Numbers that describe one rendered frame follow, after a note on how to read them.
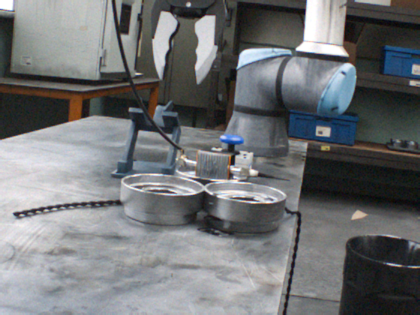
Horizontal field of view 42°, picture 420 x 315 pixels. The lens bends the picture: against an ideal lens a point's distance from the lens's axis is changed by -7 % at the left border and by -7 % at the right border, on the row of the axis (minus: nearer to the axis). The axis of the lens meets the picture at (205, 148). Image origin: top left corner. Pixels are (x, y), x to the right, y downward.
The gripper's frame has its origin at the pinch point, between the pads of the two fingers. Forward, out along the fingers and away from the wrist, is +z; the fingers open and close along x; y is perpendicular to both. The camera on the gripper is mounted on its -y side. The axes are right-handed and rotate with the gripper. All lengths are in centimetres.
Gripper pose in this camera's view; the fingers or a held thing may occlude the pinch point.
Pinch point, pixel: (179, 71)
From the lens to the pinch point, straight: 76.8
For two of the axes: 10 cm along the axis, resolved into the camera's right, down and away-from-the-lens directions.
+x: -9.7, -1.4, 1.8
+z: -1.4, 9.9, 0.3
